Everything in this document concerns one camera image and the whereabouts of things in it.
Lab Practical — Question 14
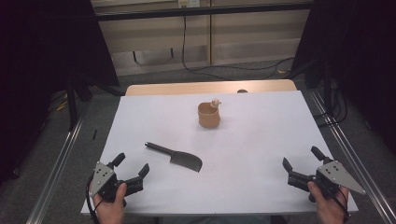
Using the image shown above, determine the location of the wall socket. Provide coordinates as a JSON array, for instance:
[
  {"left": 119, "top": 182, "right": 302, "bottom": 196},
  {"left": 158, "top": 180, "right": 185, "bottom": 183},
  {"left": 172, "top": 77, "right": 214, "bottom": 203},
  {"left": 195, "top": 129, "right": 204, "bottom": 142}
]
[{"left": 177, "top": 0, "right": 201, "bottom": 8}]

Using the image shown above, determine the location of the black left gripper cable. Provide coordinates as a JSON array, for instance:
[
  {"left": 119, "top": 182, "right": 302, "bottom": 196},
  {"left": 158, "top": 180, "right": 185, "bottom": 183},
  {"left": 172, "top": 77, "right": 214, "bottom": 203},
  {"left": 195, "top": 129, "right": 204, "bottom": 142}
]
[{"left": 85, "top": 175, "right": 104, "bottom": 224}]

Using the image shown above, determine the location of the tan cup with small figure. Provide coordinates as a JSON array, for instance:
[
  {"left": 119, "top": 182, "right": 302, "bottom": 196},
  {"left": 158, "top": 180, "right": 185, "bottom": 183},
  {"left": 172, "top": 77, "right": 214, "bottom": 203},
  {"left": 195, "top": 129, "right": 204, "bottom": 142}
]
[{"left": 197, "top": 98, "right": 222, "bottom": 129}]

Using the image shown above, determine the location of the wooden table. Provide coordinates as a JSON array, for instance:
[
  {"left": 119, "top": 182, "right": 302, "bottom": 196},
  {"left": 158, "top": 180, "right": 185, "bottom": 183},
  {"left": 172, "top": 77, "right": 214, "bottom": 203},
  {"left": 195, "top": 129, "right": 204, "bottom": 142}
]
[{"left": 124, "top": 78, "right": 298, "bottom": 97}]

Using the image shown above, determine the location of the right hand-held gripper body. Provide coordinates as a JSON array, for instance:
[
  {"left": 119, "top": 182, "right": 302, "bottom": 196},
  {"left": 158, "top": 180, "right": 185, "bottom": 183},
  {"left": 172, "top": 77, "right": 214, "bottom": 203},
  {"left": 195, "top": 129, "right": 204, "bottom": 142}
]
[{"left": 287, "top": 160, "right": 367, "bottom": 203}]

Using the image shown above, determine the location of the dark grey knife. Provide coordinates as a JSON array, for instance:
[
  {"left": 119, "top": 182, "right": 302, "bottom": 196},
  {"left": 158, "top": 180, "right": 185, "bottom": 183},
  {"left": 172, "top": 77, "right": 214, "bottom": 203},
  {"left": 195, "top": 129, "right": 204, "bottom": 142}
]
[{"left": 144, "top": 141, "right": 204, "bottom": 174}]

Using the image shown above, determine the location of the person's left hand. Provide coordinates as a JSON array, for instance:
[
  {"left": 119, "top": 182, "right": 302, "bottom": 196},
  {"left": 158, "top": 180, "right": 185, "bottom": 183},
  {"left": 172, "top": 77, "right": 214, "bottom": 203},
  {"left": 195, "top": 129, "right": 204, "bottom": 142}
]
[{"left": 92, "top": 182, "right": 128, "bottom": 224}]

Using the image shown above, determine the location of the dark curtain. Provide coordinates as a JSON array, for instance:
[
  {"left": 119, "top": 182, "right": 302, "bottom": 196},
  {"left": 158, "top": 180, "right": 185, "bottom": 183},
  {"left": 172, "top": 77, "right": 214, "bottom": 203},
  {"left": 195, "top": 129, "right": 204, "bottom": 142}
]
[
  {"left": 291, "top": 0, "right": 396, "bottom": 154},
  {"left": 0, "top": 0, "right": 121, "bottom": 188}
]

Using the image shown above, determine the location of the black horizontal bar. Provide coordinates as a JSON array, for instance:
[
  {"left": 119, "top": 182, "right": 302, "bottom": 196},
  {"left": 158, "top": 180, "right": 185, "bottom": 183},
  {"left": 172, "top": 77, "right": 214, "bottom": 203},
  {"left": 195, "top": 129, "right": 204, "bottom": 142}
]
[{"left": 92, "top": 2, "right": 316, "bottom": 22}]

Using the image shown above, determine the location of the black stand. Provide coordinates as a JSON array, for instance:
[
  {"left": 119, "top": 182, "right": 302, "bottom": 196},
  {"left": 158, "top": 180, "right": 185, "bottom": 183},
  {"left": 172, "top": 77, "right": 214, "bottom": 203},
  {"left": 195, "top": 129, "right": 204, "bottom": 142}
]
[
  {"left": 322, "top": 60, "right": 333, "bottom": 115},
  {"left": 64, "top": 74, "right": 125, "bottom": 132}
]

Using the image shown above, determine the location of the metal floor rail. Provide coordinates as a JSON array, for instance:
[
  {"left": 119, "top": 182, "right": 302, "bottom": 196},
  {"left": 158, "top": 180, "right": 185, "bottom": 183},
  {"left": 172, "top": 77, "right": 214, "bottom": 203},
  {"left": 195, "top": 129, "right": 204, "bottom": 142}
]
[
  {"left": 25, "top": 102, "right": 92, "bottom": 224},
  {"left": 307, "top": 89, "right": 396, "bottom": 224}
]

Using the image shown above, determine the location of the long black floor cable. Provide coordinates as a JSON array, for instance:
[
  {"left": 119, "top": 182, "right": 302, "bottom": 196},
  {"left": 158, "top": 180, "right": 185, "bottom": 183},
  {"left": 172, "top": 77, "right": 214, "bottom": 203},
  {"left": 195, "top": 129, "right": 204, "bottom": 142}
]
[{"left": 181, "top": 15, "right": 295, "bottom": 81}]

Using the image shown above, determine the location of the person's right hand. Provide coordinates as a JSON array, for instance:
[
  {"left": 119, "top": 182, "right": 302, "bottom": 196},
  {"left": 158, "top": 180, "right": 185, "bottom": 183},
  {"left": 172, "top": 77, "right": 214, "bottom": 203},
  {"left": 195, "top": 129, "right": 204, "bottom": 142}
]
[{"left": 307, "top": 181, "right": 350, "bottom": 224}]

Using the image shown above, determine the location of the white board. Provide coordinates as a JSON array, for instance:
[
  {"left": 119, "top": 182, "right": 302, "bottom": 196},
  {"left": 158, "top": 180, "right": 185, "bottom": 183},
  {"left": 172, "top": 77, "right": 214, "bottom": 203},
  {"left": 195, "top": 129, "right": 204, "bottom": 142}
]
[{"left": 80, "top": 91, "right": 359, "bottom": 217}]

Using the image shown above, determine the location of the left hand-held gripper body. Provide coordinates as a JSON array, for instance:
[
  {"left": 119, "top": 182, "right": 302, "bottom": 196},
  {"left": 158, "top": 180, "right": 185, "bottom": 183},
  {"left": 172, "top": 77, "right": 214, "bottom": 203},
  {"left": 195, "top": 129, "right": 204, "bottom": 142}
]
[{"left": 89, "top": 161, "right": 145, "bottom": 208}]

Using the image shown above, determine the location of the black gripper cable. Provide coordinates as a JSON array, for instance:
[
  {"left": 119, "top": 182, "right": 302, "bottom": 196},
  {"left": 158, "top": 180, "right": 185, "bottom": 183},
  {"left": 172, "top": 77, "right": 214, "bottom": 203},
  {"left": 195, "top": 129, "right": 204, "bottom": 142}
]
[
  {"left": 85, "top": 175, "right": 104, "bottom": 224},
  {"left": 321, "top": 181, "right": 351, "bottom": 220}
]

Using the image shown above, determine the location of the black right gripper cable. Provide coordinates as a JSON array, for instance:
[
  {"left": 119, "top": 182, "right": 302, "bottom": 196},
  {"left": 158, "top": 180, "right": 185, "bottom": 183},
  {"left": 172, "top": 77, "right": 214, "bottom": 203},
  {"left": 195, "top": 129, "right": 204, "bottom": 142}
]
[{"left": 321, "top": 181, "right": 351, "bottom": 220}]

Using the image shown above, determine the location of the bundle of black floor cables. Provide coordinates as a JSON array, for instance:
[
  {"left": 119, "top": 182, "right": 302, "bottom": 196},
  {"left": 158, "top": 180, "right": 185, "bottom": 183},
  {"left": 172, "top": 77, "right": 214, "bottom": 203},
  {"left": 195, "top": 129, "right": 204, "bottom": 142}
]
[{"left": 313, "top": 81, "right": 349, "bottom": 129}]

